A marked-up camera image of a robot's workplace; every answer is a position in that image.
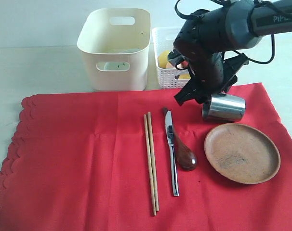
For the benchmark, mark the cream plastic bin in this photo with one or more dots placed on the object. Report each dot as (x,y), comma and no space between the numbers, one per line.
(107,31)

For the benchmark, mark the yellow lemon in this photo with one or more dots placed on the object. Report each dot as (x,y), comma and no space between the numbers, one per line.
(163,59)

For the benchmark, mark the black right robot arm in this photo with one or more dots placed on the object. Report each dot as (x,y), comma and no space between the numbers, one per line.
(211,42)

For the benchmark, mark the left wooden chopstick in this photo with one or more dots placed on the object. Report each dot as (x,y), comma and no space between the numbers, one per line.
(151,182)

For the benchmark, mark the red scalloped tablecloth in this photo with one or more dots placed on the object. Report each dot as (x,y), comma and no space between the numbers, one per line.
(78,162)

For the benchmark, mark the dark wooden spoon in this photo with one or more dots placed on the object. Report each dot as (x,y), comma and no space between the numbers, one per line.
(183,155)

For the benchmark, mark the white perforated plastic basket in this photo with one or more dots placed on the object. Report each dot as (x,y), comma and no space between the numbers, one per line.
(163,38)

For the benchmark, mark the silver table knife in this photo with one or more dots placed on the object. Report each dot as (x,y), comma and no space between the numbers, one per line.
(171,144)

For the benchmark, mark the stainless steel cup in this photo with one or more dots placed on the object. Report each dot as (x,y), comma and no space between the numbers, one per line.
(224,107)

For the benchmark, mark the brown wooden plate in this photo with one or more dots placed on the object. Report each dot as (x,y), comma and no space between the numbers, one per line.
(242,153)

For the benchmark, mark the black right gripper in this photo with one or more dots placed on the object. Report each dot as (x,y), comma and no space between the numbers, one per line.
(210,76)

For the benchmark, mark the white ceramic bowl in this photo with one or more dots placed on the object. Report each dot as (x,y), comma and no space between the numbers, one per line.
(118,66)

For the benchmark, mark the brown egg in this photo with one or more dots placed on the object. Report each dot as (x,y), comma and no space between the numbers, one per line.
(169,66)

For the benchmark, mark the yellow cheese wedge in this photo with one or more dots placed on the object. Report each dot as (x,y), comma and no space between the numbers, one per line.
(182,76)

